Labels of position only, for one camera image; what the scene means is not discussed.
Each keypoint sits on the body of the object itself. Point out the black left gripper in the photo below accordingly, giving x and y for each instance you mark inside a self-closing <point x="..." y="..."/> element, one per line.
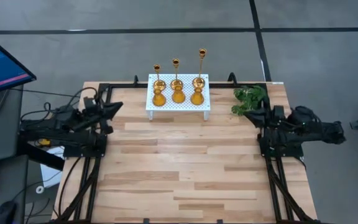
<point x="96" y="116"/>

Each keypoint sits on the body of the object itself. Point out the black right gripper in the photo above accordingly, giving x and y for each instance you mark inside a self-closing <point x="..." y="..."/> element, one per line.
<point x="278" y="122"/>

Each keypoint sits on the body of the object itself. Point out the amber ribbed glass candle holder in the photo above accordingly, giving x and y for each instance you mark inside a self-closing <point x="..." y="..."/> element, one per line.
<point x="159" y="100"/>
<point x="197" y="99"/>
<point x="178" y="97"/>

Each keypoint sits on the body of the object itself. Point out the short brass candlestick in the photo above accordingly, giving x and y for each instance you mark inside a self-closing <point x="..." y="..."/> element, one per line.
<point x="159" y="82"/>

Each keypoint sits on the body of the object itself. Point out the tall brass candlestick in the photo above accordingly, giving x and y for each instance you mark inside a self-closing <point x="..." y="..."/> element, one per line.
<point x="198" y="81"/>

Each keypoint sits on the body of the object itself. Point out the medium brass candlestick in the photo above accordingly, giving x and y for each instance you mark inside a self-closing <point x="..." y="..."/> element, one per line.
<point x="176" y="81"/>

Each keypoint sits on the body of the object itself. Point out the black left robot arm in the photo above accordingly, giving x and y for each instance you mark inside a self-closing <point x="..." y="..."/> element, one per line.
<point x="57" y="133"/>

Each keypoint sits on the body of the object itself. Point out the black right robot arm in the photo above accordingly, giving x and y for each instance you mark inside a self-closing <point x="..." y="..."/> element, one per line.
<point x="322" y="133"/>

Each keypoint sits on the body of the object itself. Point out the green leafy plant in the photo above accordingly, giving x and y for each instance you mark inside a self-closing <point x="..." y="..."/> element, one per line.
<point x="247" y="96"/>

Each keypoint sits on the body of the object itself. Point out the yellow clamp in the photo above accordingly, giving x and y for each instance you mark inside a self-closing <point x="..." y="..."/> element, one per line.
<point x="44" y="142"/>

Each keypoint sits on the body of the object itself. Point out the white perforated metal shelf riser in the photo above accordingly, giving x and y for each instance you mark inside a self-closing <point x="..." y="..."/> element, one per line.
<point x="182" y="107"/>

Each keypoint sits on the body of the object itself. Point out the black desk beam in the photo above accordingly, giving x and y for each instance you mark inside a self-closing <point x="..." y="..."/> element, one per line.
<point x="42" y="157"/>

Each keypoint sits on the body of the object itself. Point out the white paper sheet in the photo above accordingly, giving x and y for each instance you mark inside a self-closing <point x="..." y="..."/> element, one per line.
<point x="50" y="175"/>

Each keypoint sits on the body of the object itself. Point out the white tape roll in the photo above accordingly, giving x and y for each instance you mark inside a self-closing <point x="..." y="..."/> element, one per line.
<point x="37" y="189"/>

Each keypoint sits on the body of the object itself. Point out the grey desk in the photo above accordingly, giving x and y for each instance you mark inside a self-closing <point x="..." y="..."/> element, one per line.
<point x="2" y="133"/>

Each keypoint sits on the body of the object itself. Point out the black table edge clip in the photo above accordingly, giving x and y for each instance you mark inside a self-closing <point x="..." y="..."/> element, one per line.
<point x="219" y="221"/>
<point x="146" y="221"/>

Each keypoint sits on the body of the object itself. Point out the black computer mouse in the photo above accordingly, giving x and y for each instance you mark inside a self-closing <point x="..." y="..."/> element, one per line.
<point x="5" y="213"/>

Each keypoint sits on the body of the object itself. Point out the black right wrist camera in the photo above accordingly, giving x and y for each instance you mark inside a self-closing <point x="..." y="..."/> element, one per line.
<point x="279" y="111"/>

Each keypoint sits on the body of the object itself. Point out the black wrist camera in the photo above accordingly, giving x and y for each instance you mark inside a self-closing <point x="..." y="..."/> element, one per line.
<point x="279" y="111"/>
<point x="89" y="103"/>

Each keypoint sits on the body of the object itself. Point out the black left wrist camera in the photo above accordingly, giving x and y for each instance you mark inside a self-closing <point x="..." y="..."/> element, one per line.
<point x="89" y="103"/>

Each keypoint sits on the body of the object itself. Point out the black frame hook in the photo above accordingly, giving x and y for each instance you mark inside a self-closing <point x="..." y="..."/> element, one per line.
<point x="233" y="77"/>
<point x="135" y="80"/>

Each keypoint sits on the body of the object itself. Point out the black aluminium table frame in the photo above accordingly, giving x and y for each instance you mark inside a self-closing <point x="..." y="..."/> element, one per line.
<point x="219" y="85"/>

